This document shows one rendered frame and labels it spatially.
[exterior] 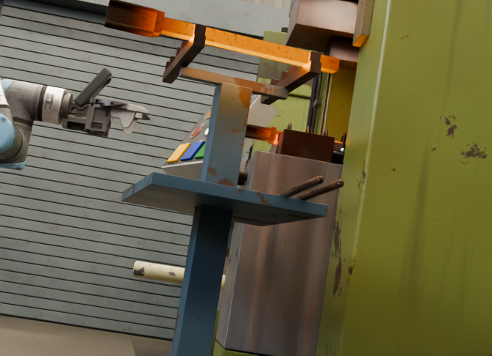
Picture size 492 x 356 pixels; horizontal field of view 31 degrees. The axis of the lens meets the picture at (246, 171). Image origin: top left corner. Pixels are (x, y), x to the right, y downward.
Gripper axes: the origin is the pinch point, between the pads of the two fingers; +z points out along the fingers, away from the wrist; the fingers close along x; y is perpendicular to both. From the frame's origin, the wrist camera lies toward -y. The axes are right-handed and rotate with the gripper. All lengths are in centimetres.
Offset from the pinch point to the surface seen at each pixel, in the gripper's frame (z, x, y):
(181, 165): 10, -54, 4
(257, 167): 28.1, 22.1, 12.4
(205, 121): 15, -65, -13
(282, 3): 88, -811, -320
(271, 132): 31.6, 2.3, 0.2
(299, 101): 92, -489, -126
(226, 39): 16, 69, -1
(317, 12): 38.0, 7.6, -30.8
